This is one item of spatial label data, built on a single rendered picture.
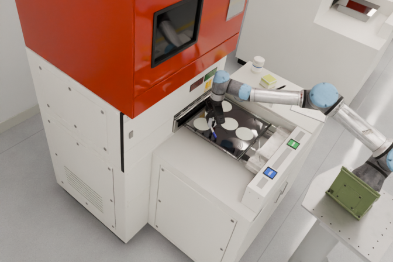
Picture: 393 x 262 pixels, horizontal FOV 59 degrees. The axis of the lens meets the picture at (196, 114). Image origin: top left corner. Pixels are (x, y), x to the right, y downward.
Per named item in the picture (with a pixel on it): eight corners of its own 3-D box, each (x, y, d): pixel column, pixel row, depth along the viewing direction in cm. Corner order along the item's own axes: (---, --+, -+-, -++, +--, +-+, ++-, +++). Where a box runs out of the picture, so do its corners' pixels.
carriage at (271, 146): (244, 167, 184) (245, 164, 182) (276, 131, 207) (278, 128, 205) (257, 176, 181) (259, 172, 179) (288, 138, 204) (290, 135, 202)
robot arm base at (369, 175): (372, 193, 175) (385, 178, 175) (381, 196, 161) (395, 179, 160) (347, 172, 179) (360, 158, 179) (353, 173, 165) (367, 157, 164)
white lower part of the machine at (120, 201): (57, 189, 256) (37, 106, 201) (137, 131, 309) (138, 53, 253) (126, 250, 230) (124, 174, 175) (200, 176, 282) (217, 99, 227)
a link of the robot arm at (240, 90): (252, 88, 178) (233, 81, 181) (252, 84, 167) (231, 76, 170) (247, 103, 178) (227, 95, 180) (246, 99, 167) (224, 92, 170)
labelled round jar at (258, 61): (248, 71, 229) (252, 58, 223) (254, 66, 234) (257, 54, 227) (257, 75, 226) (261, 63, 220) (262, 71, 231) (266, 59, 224)
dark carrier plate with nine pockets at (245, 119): (186, 124, 195) (186, 123, 195) (220, 96, 217) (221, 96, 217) (237, 157, 182) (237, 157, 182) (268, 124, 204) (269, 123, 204)
